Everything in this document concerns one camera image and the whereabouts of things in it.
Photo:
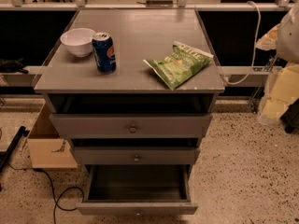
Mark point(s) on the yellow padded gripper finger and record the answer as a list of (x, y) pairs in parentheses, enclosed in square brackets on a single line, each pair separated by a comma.
[(269, 40), (281, 90)]

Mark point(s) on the grey bottom drawer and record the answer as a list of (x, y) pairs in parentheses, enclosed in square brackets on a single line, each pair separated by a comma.
[(138, 190)]

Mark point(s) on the grey drawer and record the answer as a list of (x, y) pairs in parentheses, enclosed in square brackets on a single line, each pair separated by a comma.
[(136, 151), (138, 190), (132, 116)]

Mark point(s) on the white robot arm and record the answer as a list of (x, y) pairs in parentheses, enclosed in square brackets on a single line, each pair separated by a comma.
[(288, 36)]

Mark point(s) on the grey drawer cabinet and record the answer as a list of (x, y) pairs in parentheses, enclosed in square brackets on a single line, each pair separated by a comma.
[(137, 35)]

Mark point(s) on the grey middle drawer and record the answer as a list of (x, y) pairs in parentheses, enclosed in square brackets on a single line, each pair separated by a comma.
[(136, 151)]

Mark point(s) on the grey top drawer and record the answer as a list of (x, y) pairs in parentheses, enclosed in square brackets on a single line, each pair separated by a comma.
[(132, 116)]

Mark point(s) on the dark rolling cabinet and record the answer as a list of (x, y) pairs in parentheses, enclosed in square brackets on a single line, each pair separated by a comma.
[(291, 117)]

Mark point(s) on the green chip bag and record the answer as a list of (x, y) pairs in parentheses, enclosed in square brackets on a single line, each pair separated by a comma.
[(183, 63)]

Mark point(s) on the blue Pepsi can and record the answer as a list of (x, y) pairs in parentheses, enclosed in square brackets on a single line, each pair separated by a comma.
[(103, 50)]

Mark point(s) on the white bowl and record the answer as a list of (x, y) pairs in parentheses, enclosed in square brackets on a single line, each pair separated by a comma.
[(78, 41)]

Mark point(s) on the cardboard box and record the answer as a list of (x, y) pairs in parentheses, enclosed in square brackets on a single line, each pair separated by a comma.
[(47, 148)]

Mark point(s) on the black stand leg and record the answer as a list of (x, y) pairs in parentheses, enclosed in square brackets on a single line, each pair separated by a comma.
[(6, 155)]

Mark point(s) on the black object on rail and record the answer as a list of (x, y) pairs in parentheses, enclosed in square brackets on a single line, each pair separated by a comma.
[(12, 66)]

